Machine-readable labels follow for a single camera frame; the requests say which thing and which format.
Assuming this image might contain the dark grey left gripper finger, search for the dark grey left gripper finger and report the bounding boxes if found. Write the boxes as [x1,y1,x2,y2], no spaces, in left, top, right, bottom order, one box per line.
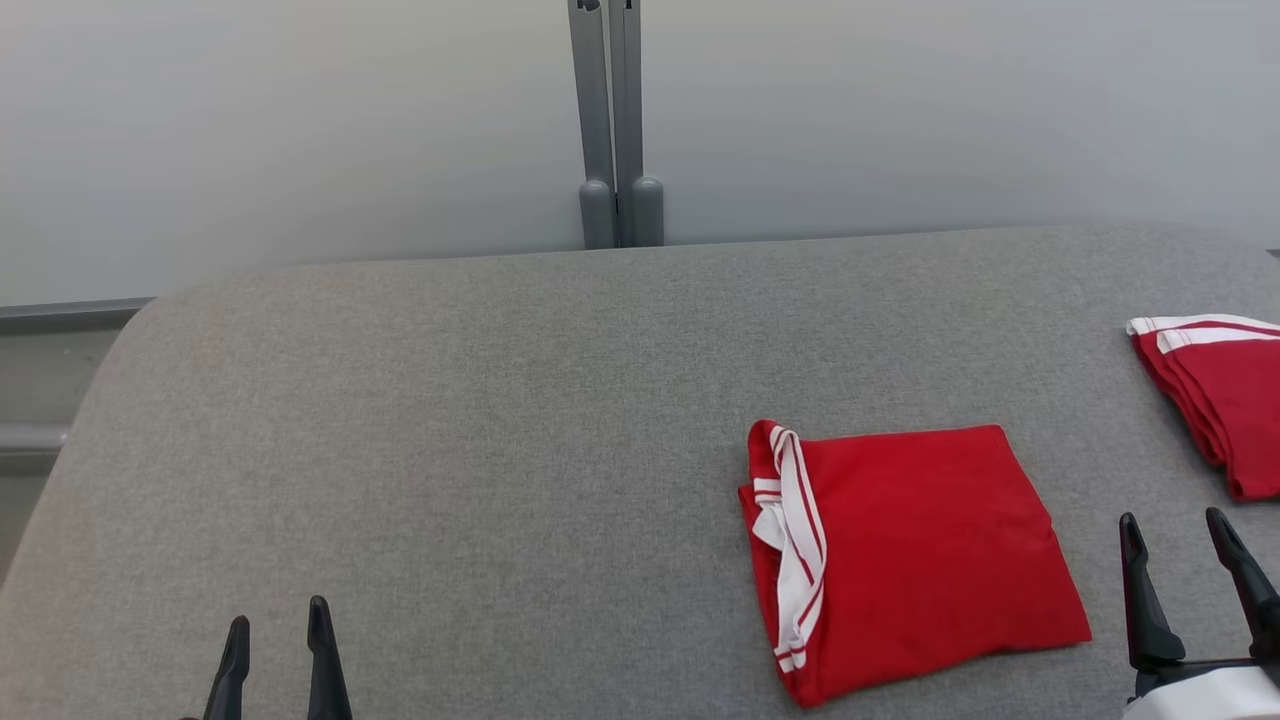
[306,596,354,720]
[203,615,251,720]

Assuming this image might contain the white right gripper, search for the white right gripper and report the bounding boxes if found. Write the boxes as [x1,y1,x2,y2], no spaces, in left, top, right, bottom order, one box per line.
[1118,507,1280,720]

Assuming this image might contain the red Bulls basketball jersey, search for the red Bulls basketball jersey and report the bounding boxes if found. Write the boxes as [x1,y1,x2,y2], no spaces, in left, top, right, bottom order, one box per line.
[738,418,1093,709]

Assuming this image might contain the red shorts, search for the red shorts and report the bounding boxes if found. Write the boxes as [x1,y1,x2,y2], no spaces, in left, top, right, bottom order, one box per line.
[1126,314,1280,501]

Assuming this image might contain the grey horizontal frame rail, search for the grey horizontal frame rail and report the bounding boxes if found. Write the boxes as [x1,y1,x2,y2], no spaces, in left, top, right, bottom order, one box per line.
[0,424,73,453]
[0,297,157,337]

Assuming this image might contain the grey double post with round feet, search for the grey double post with round feet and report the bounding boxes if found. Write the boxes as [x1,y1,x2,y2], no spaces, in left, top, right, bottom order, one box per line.
[567,0,665,250]

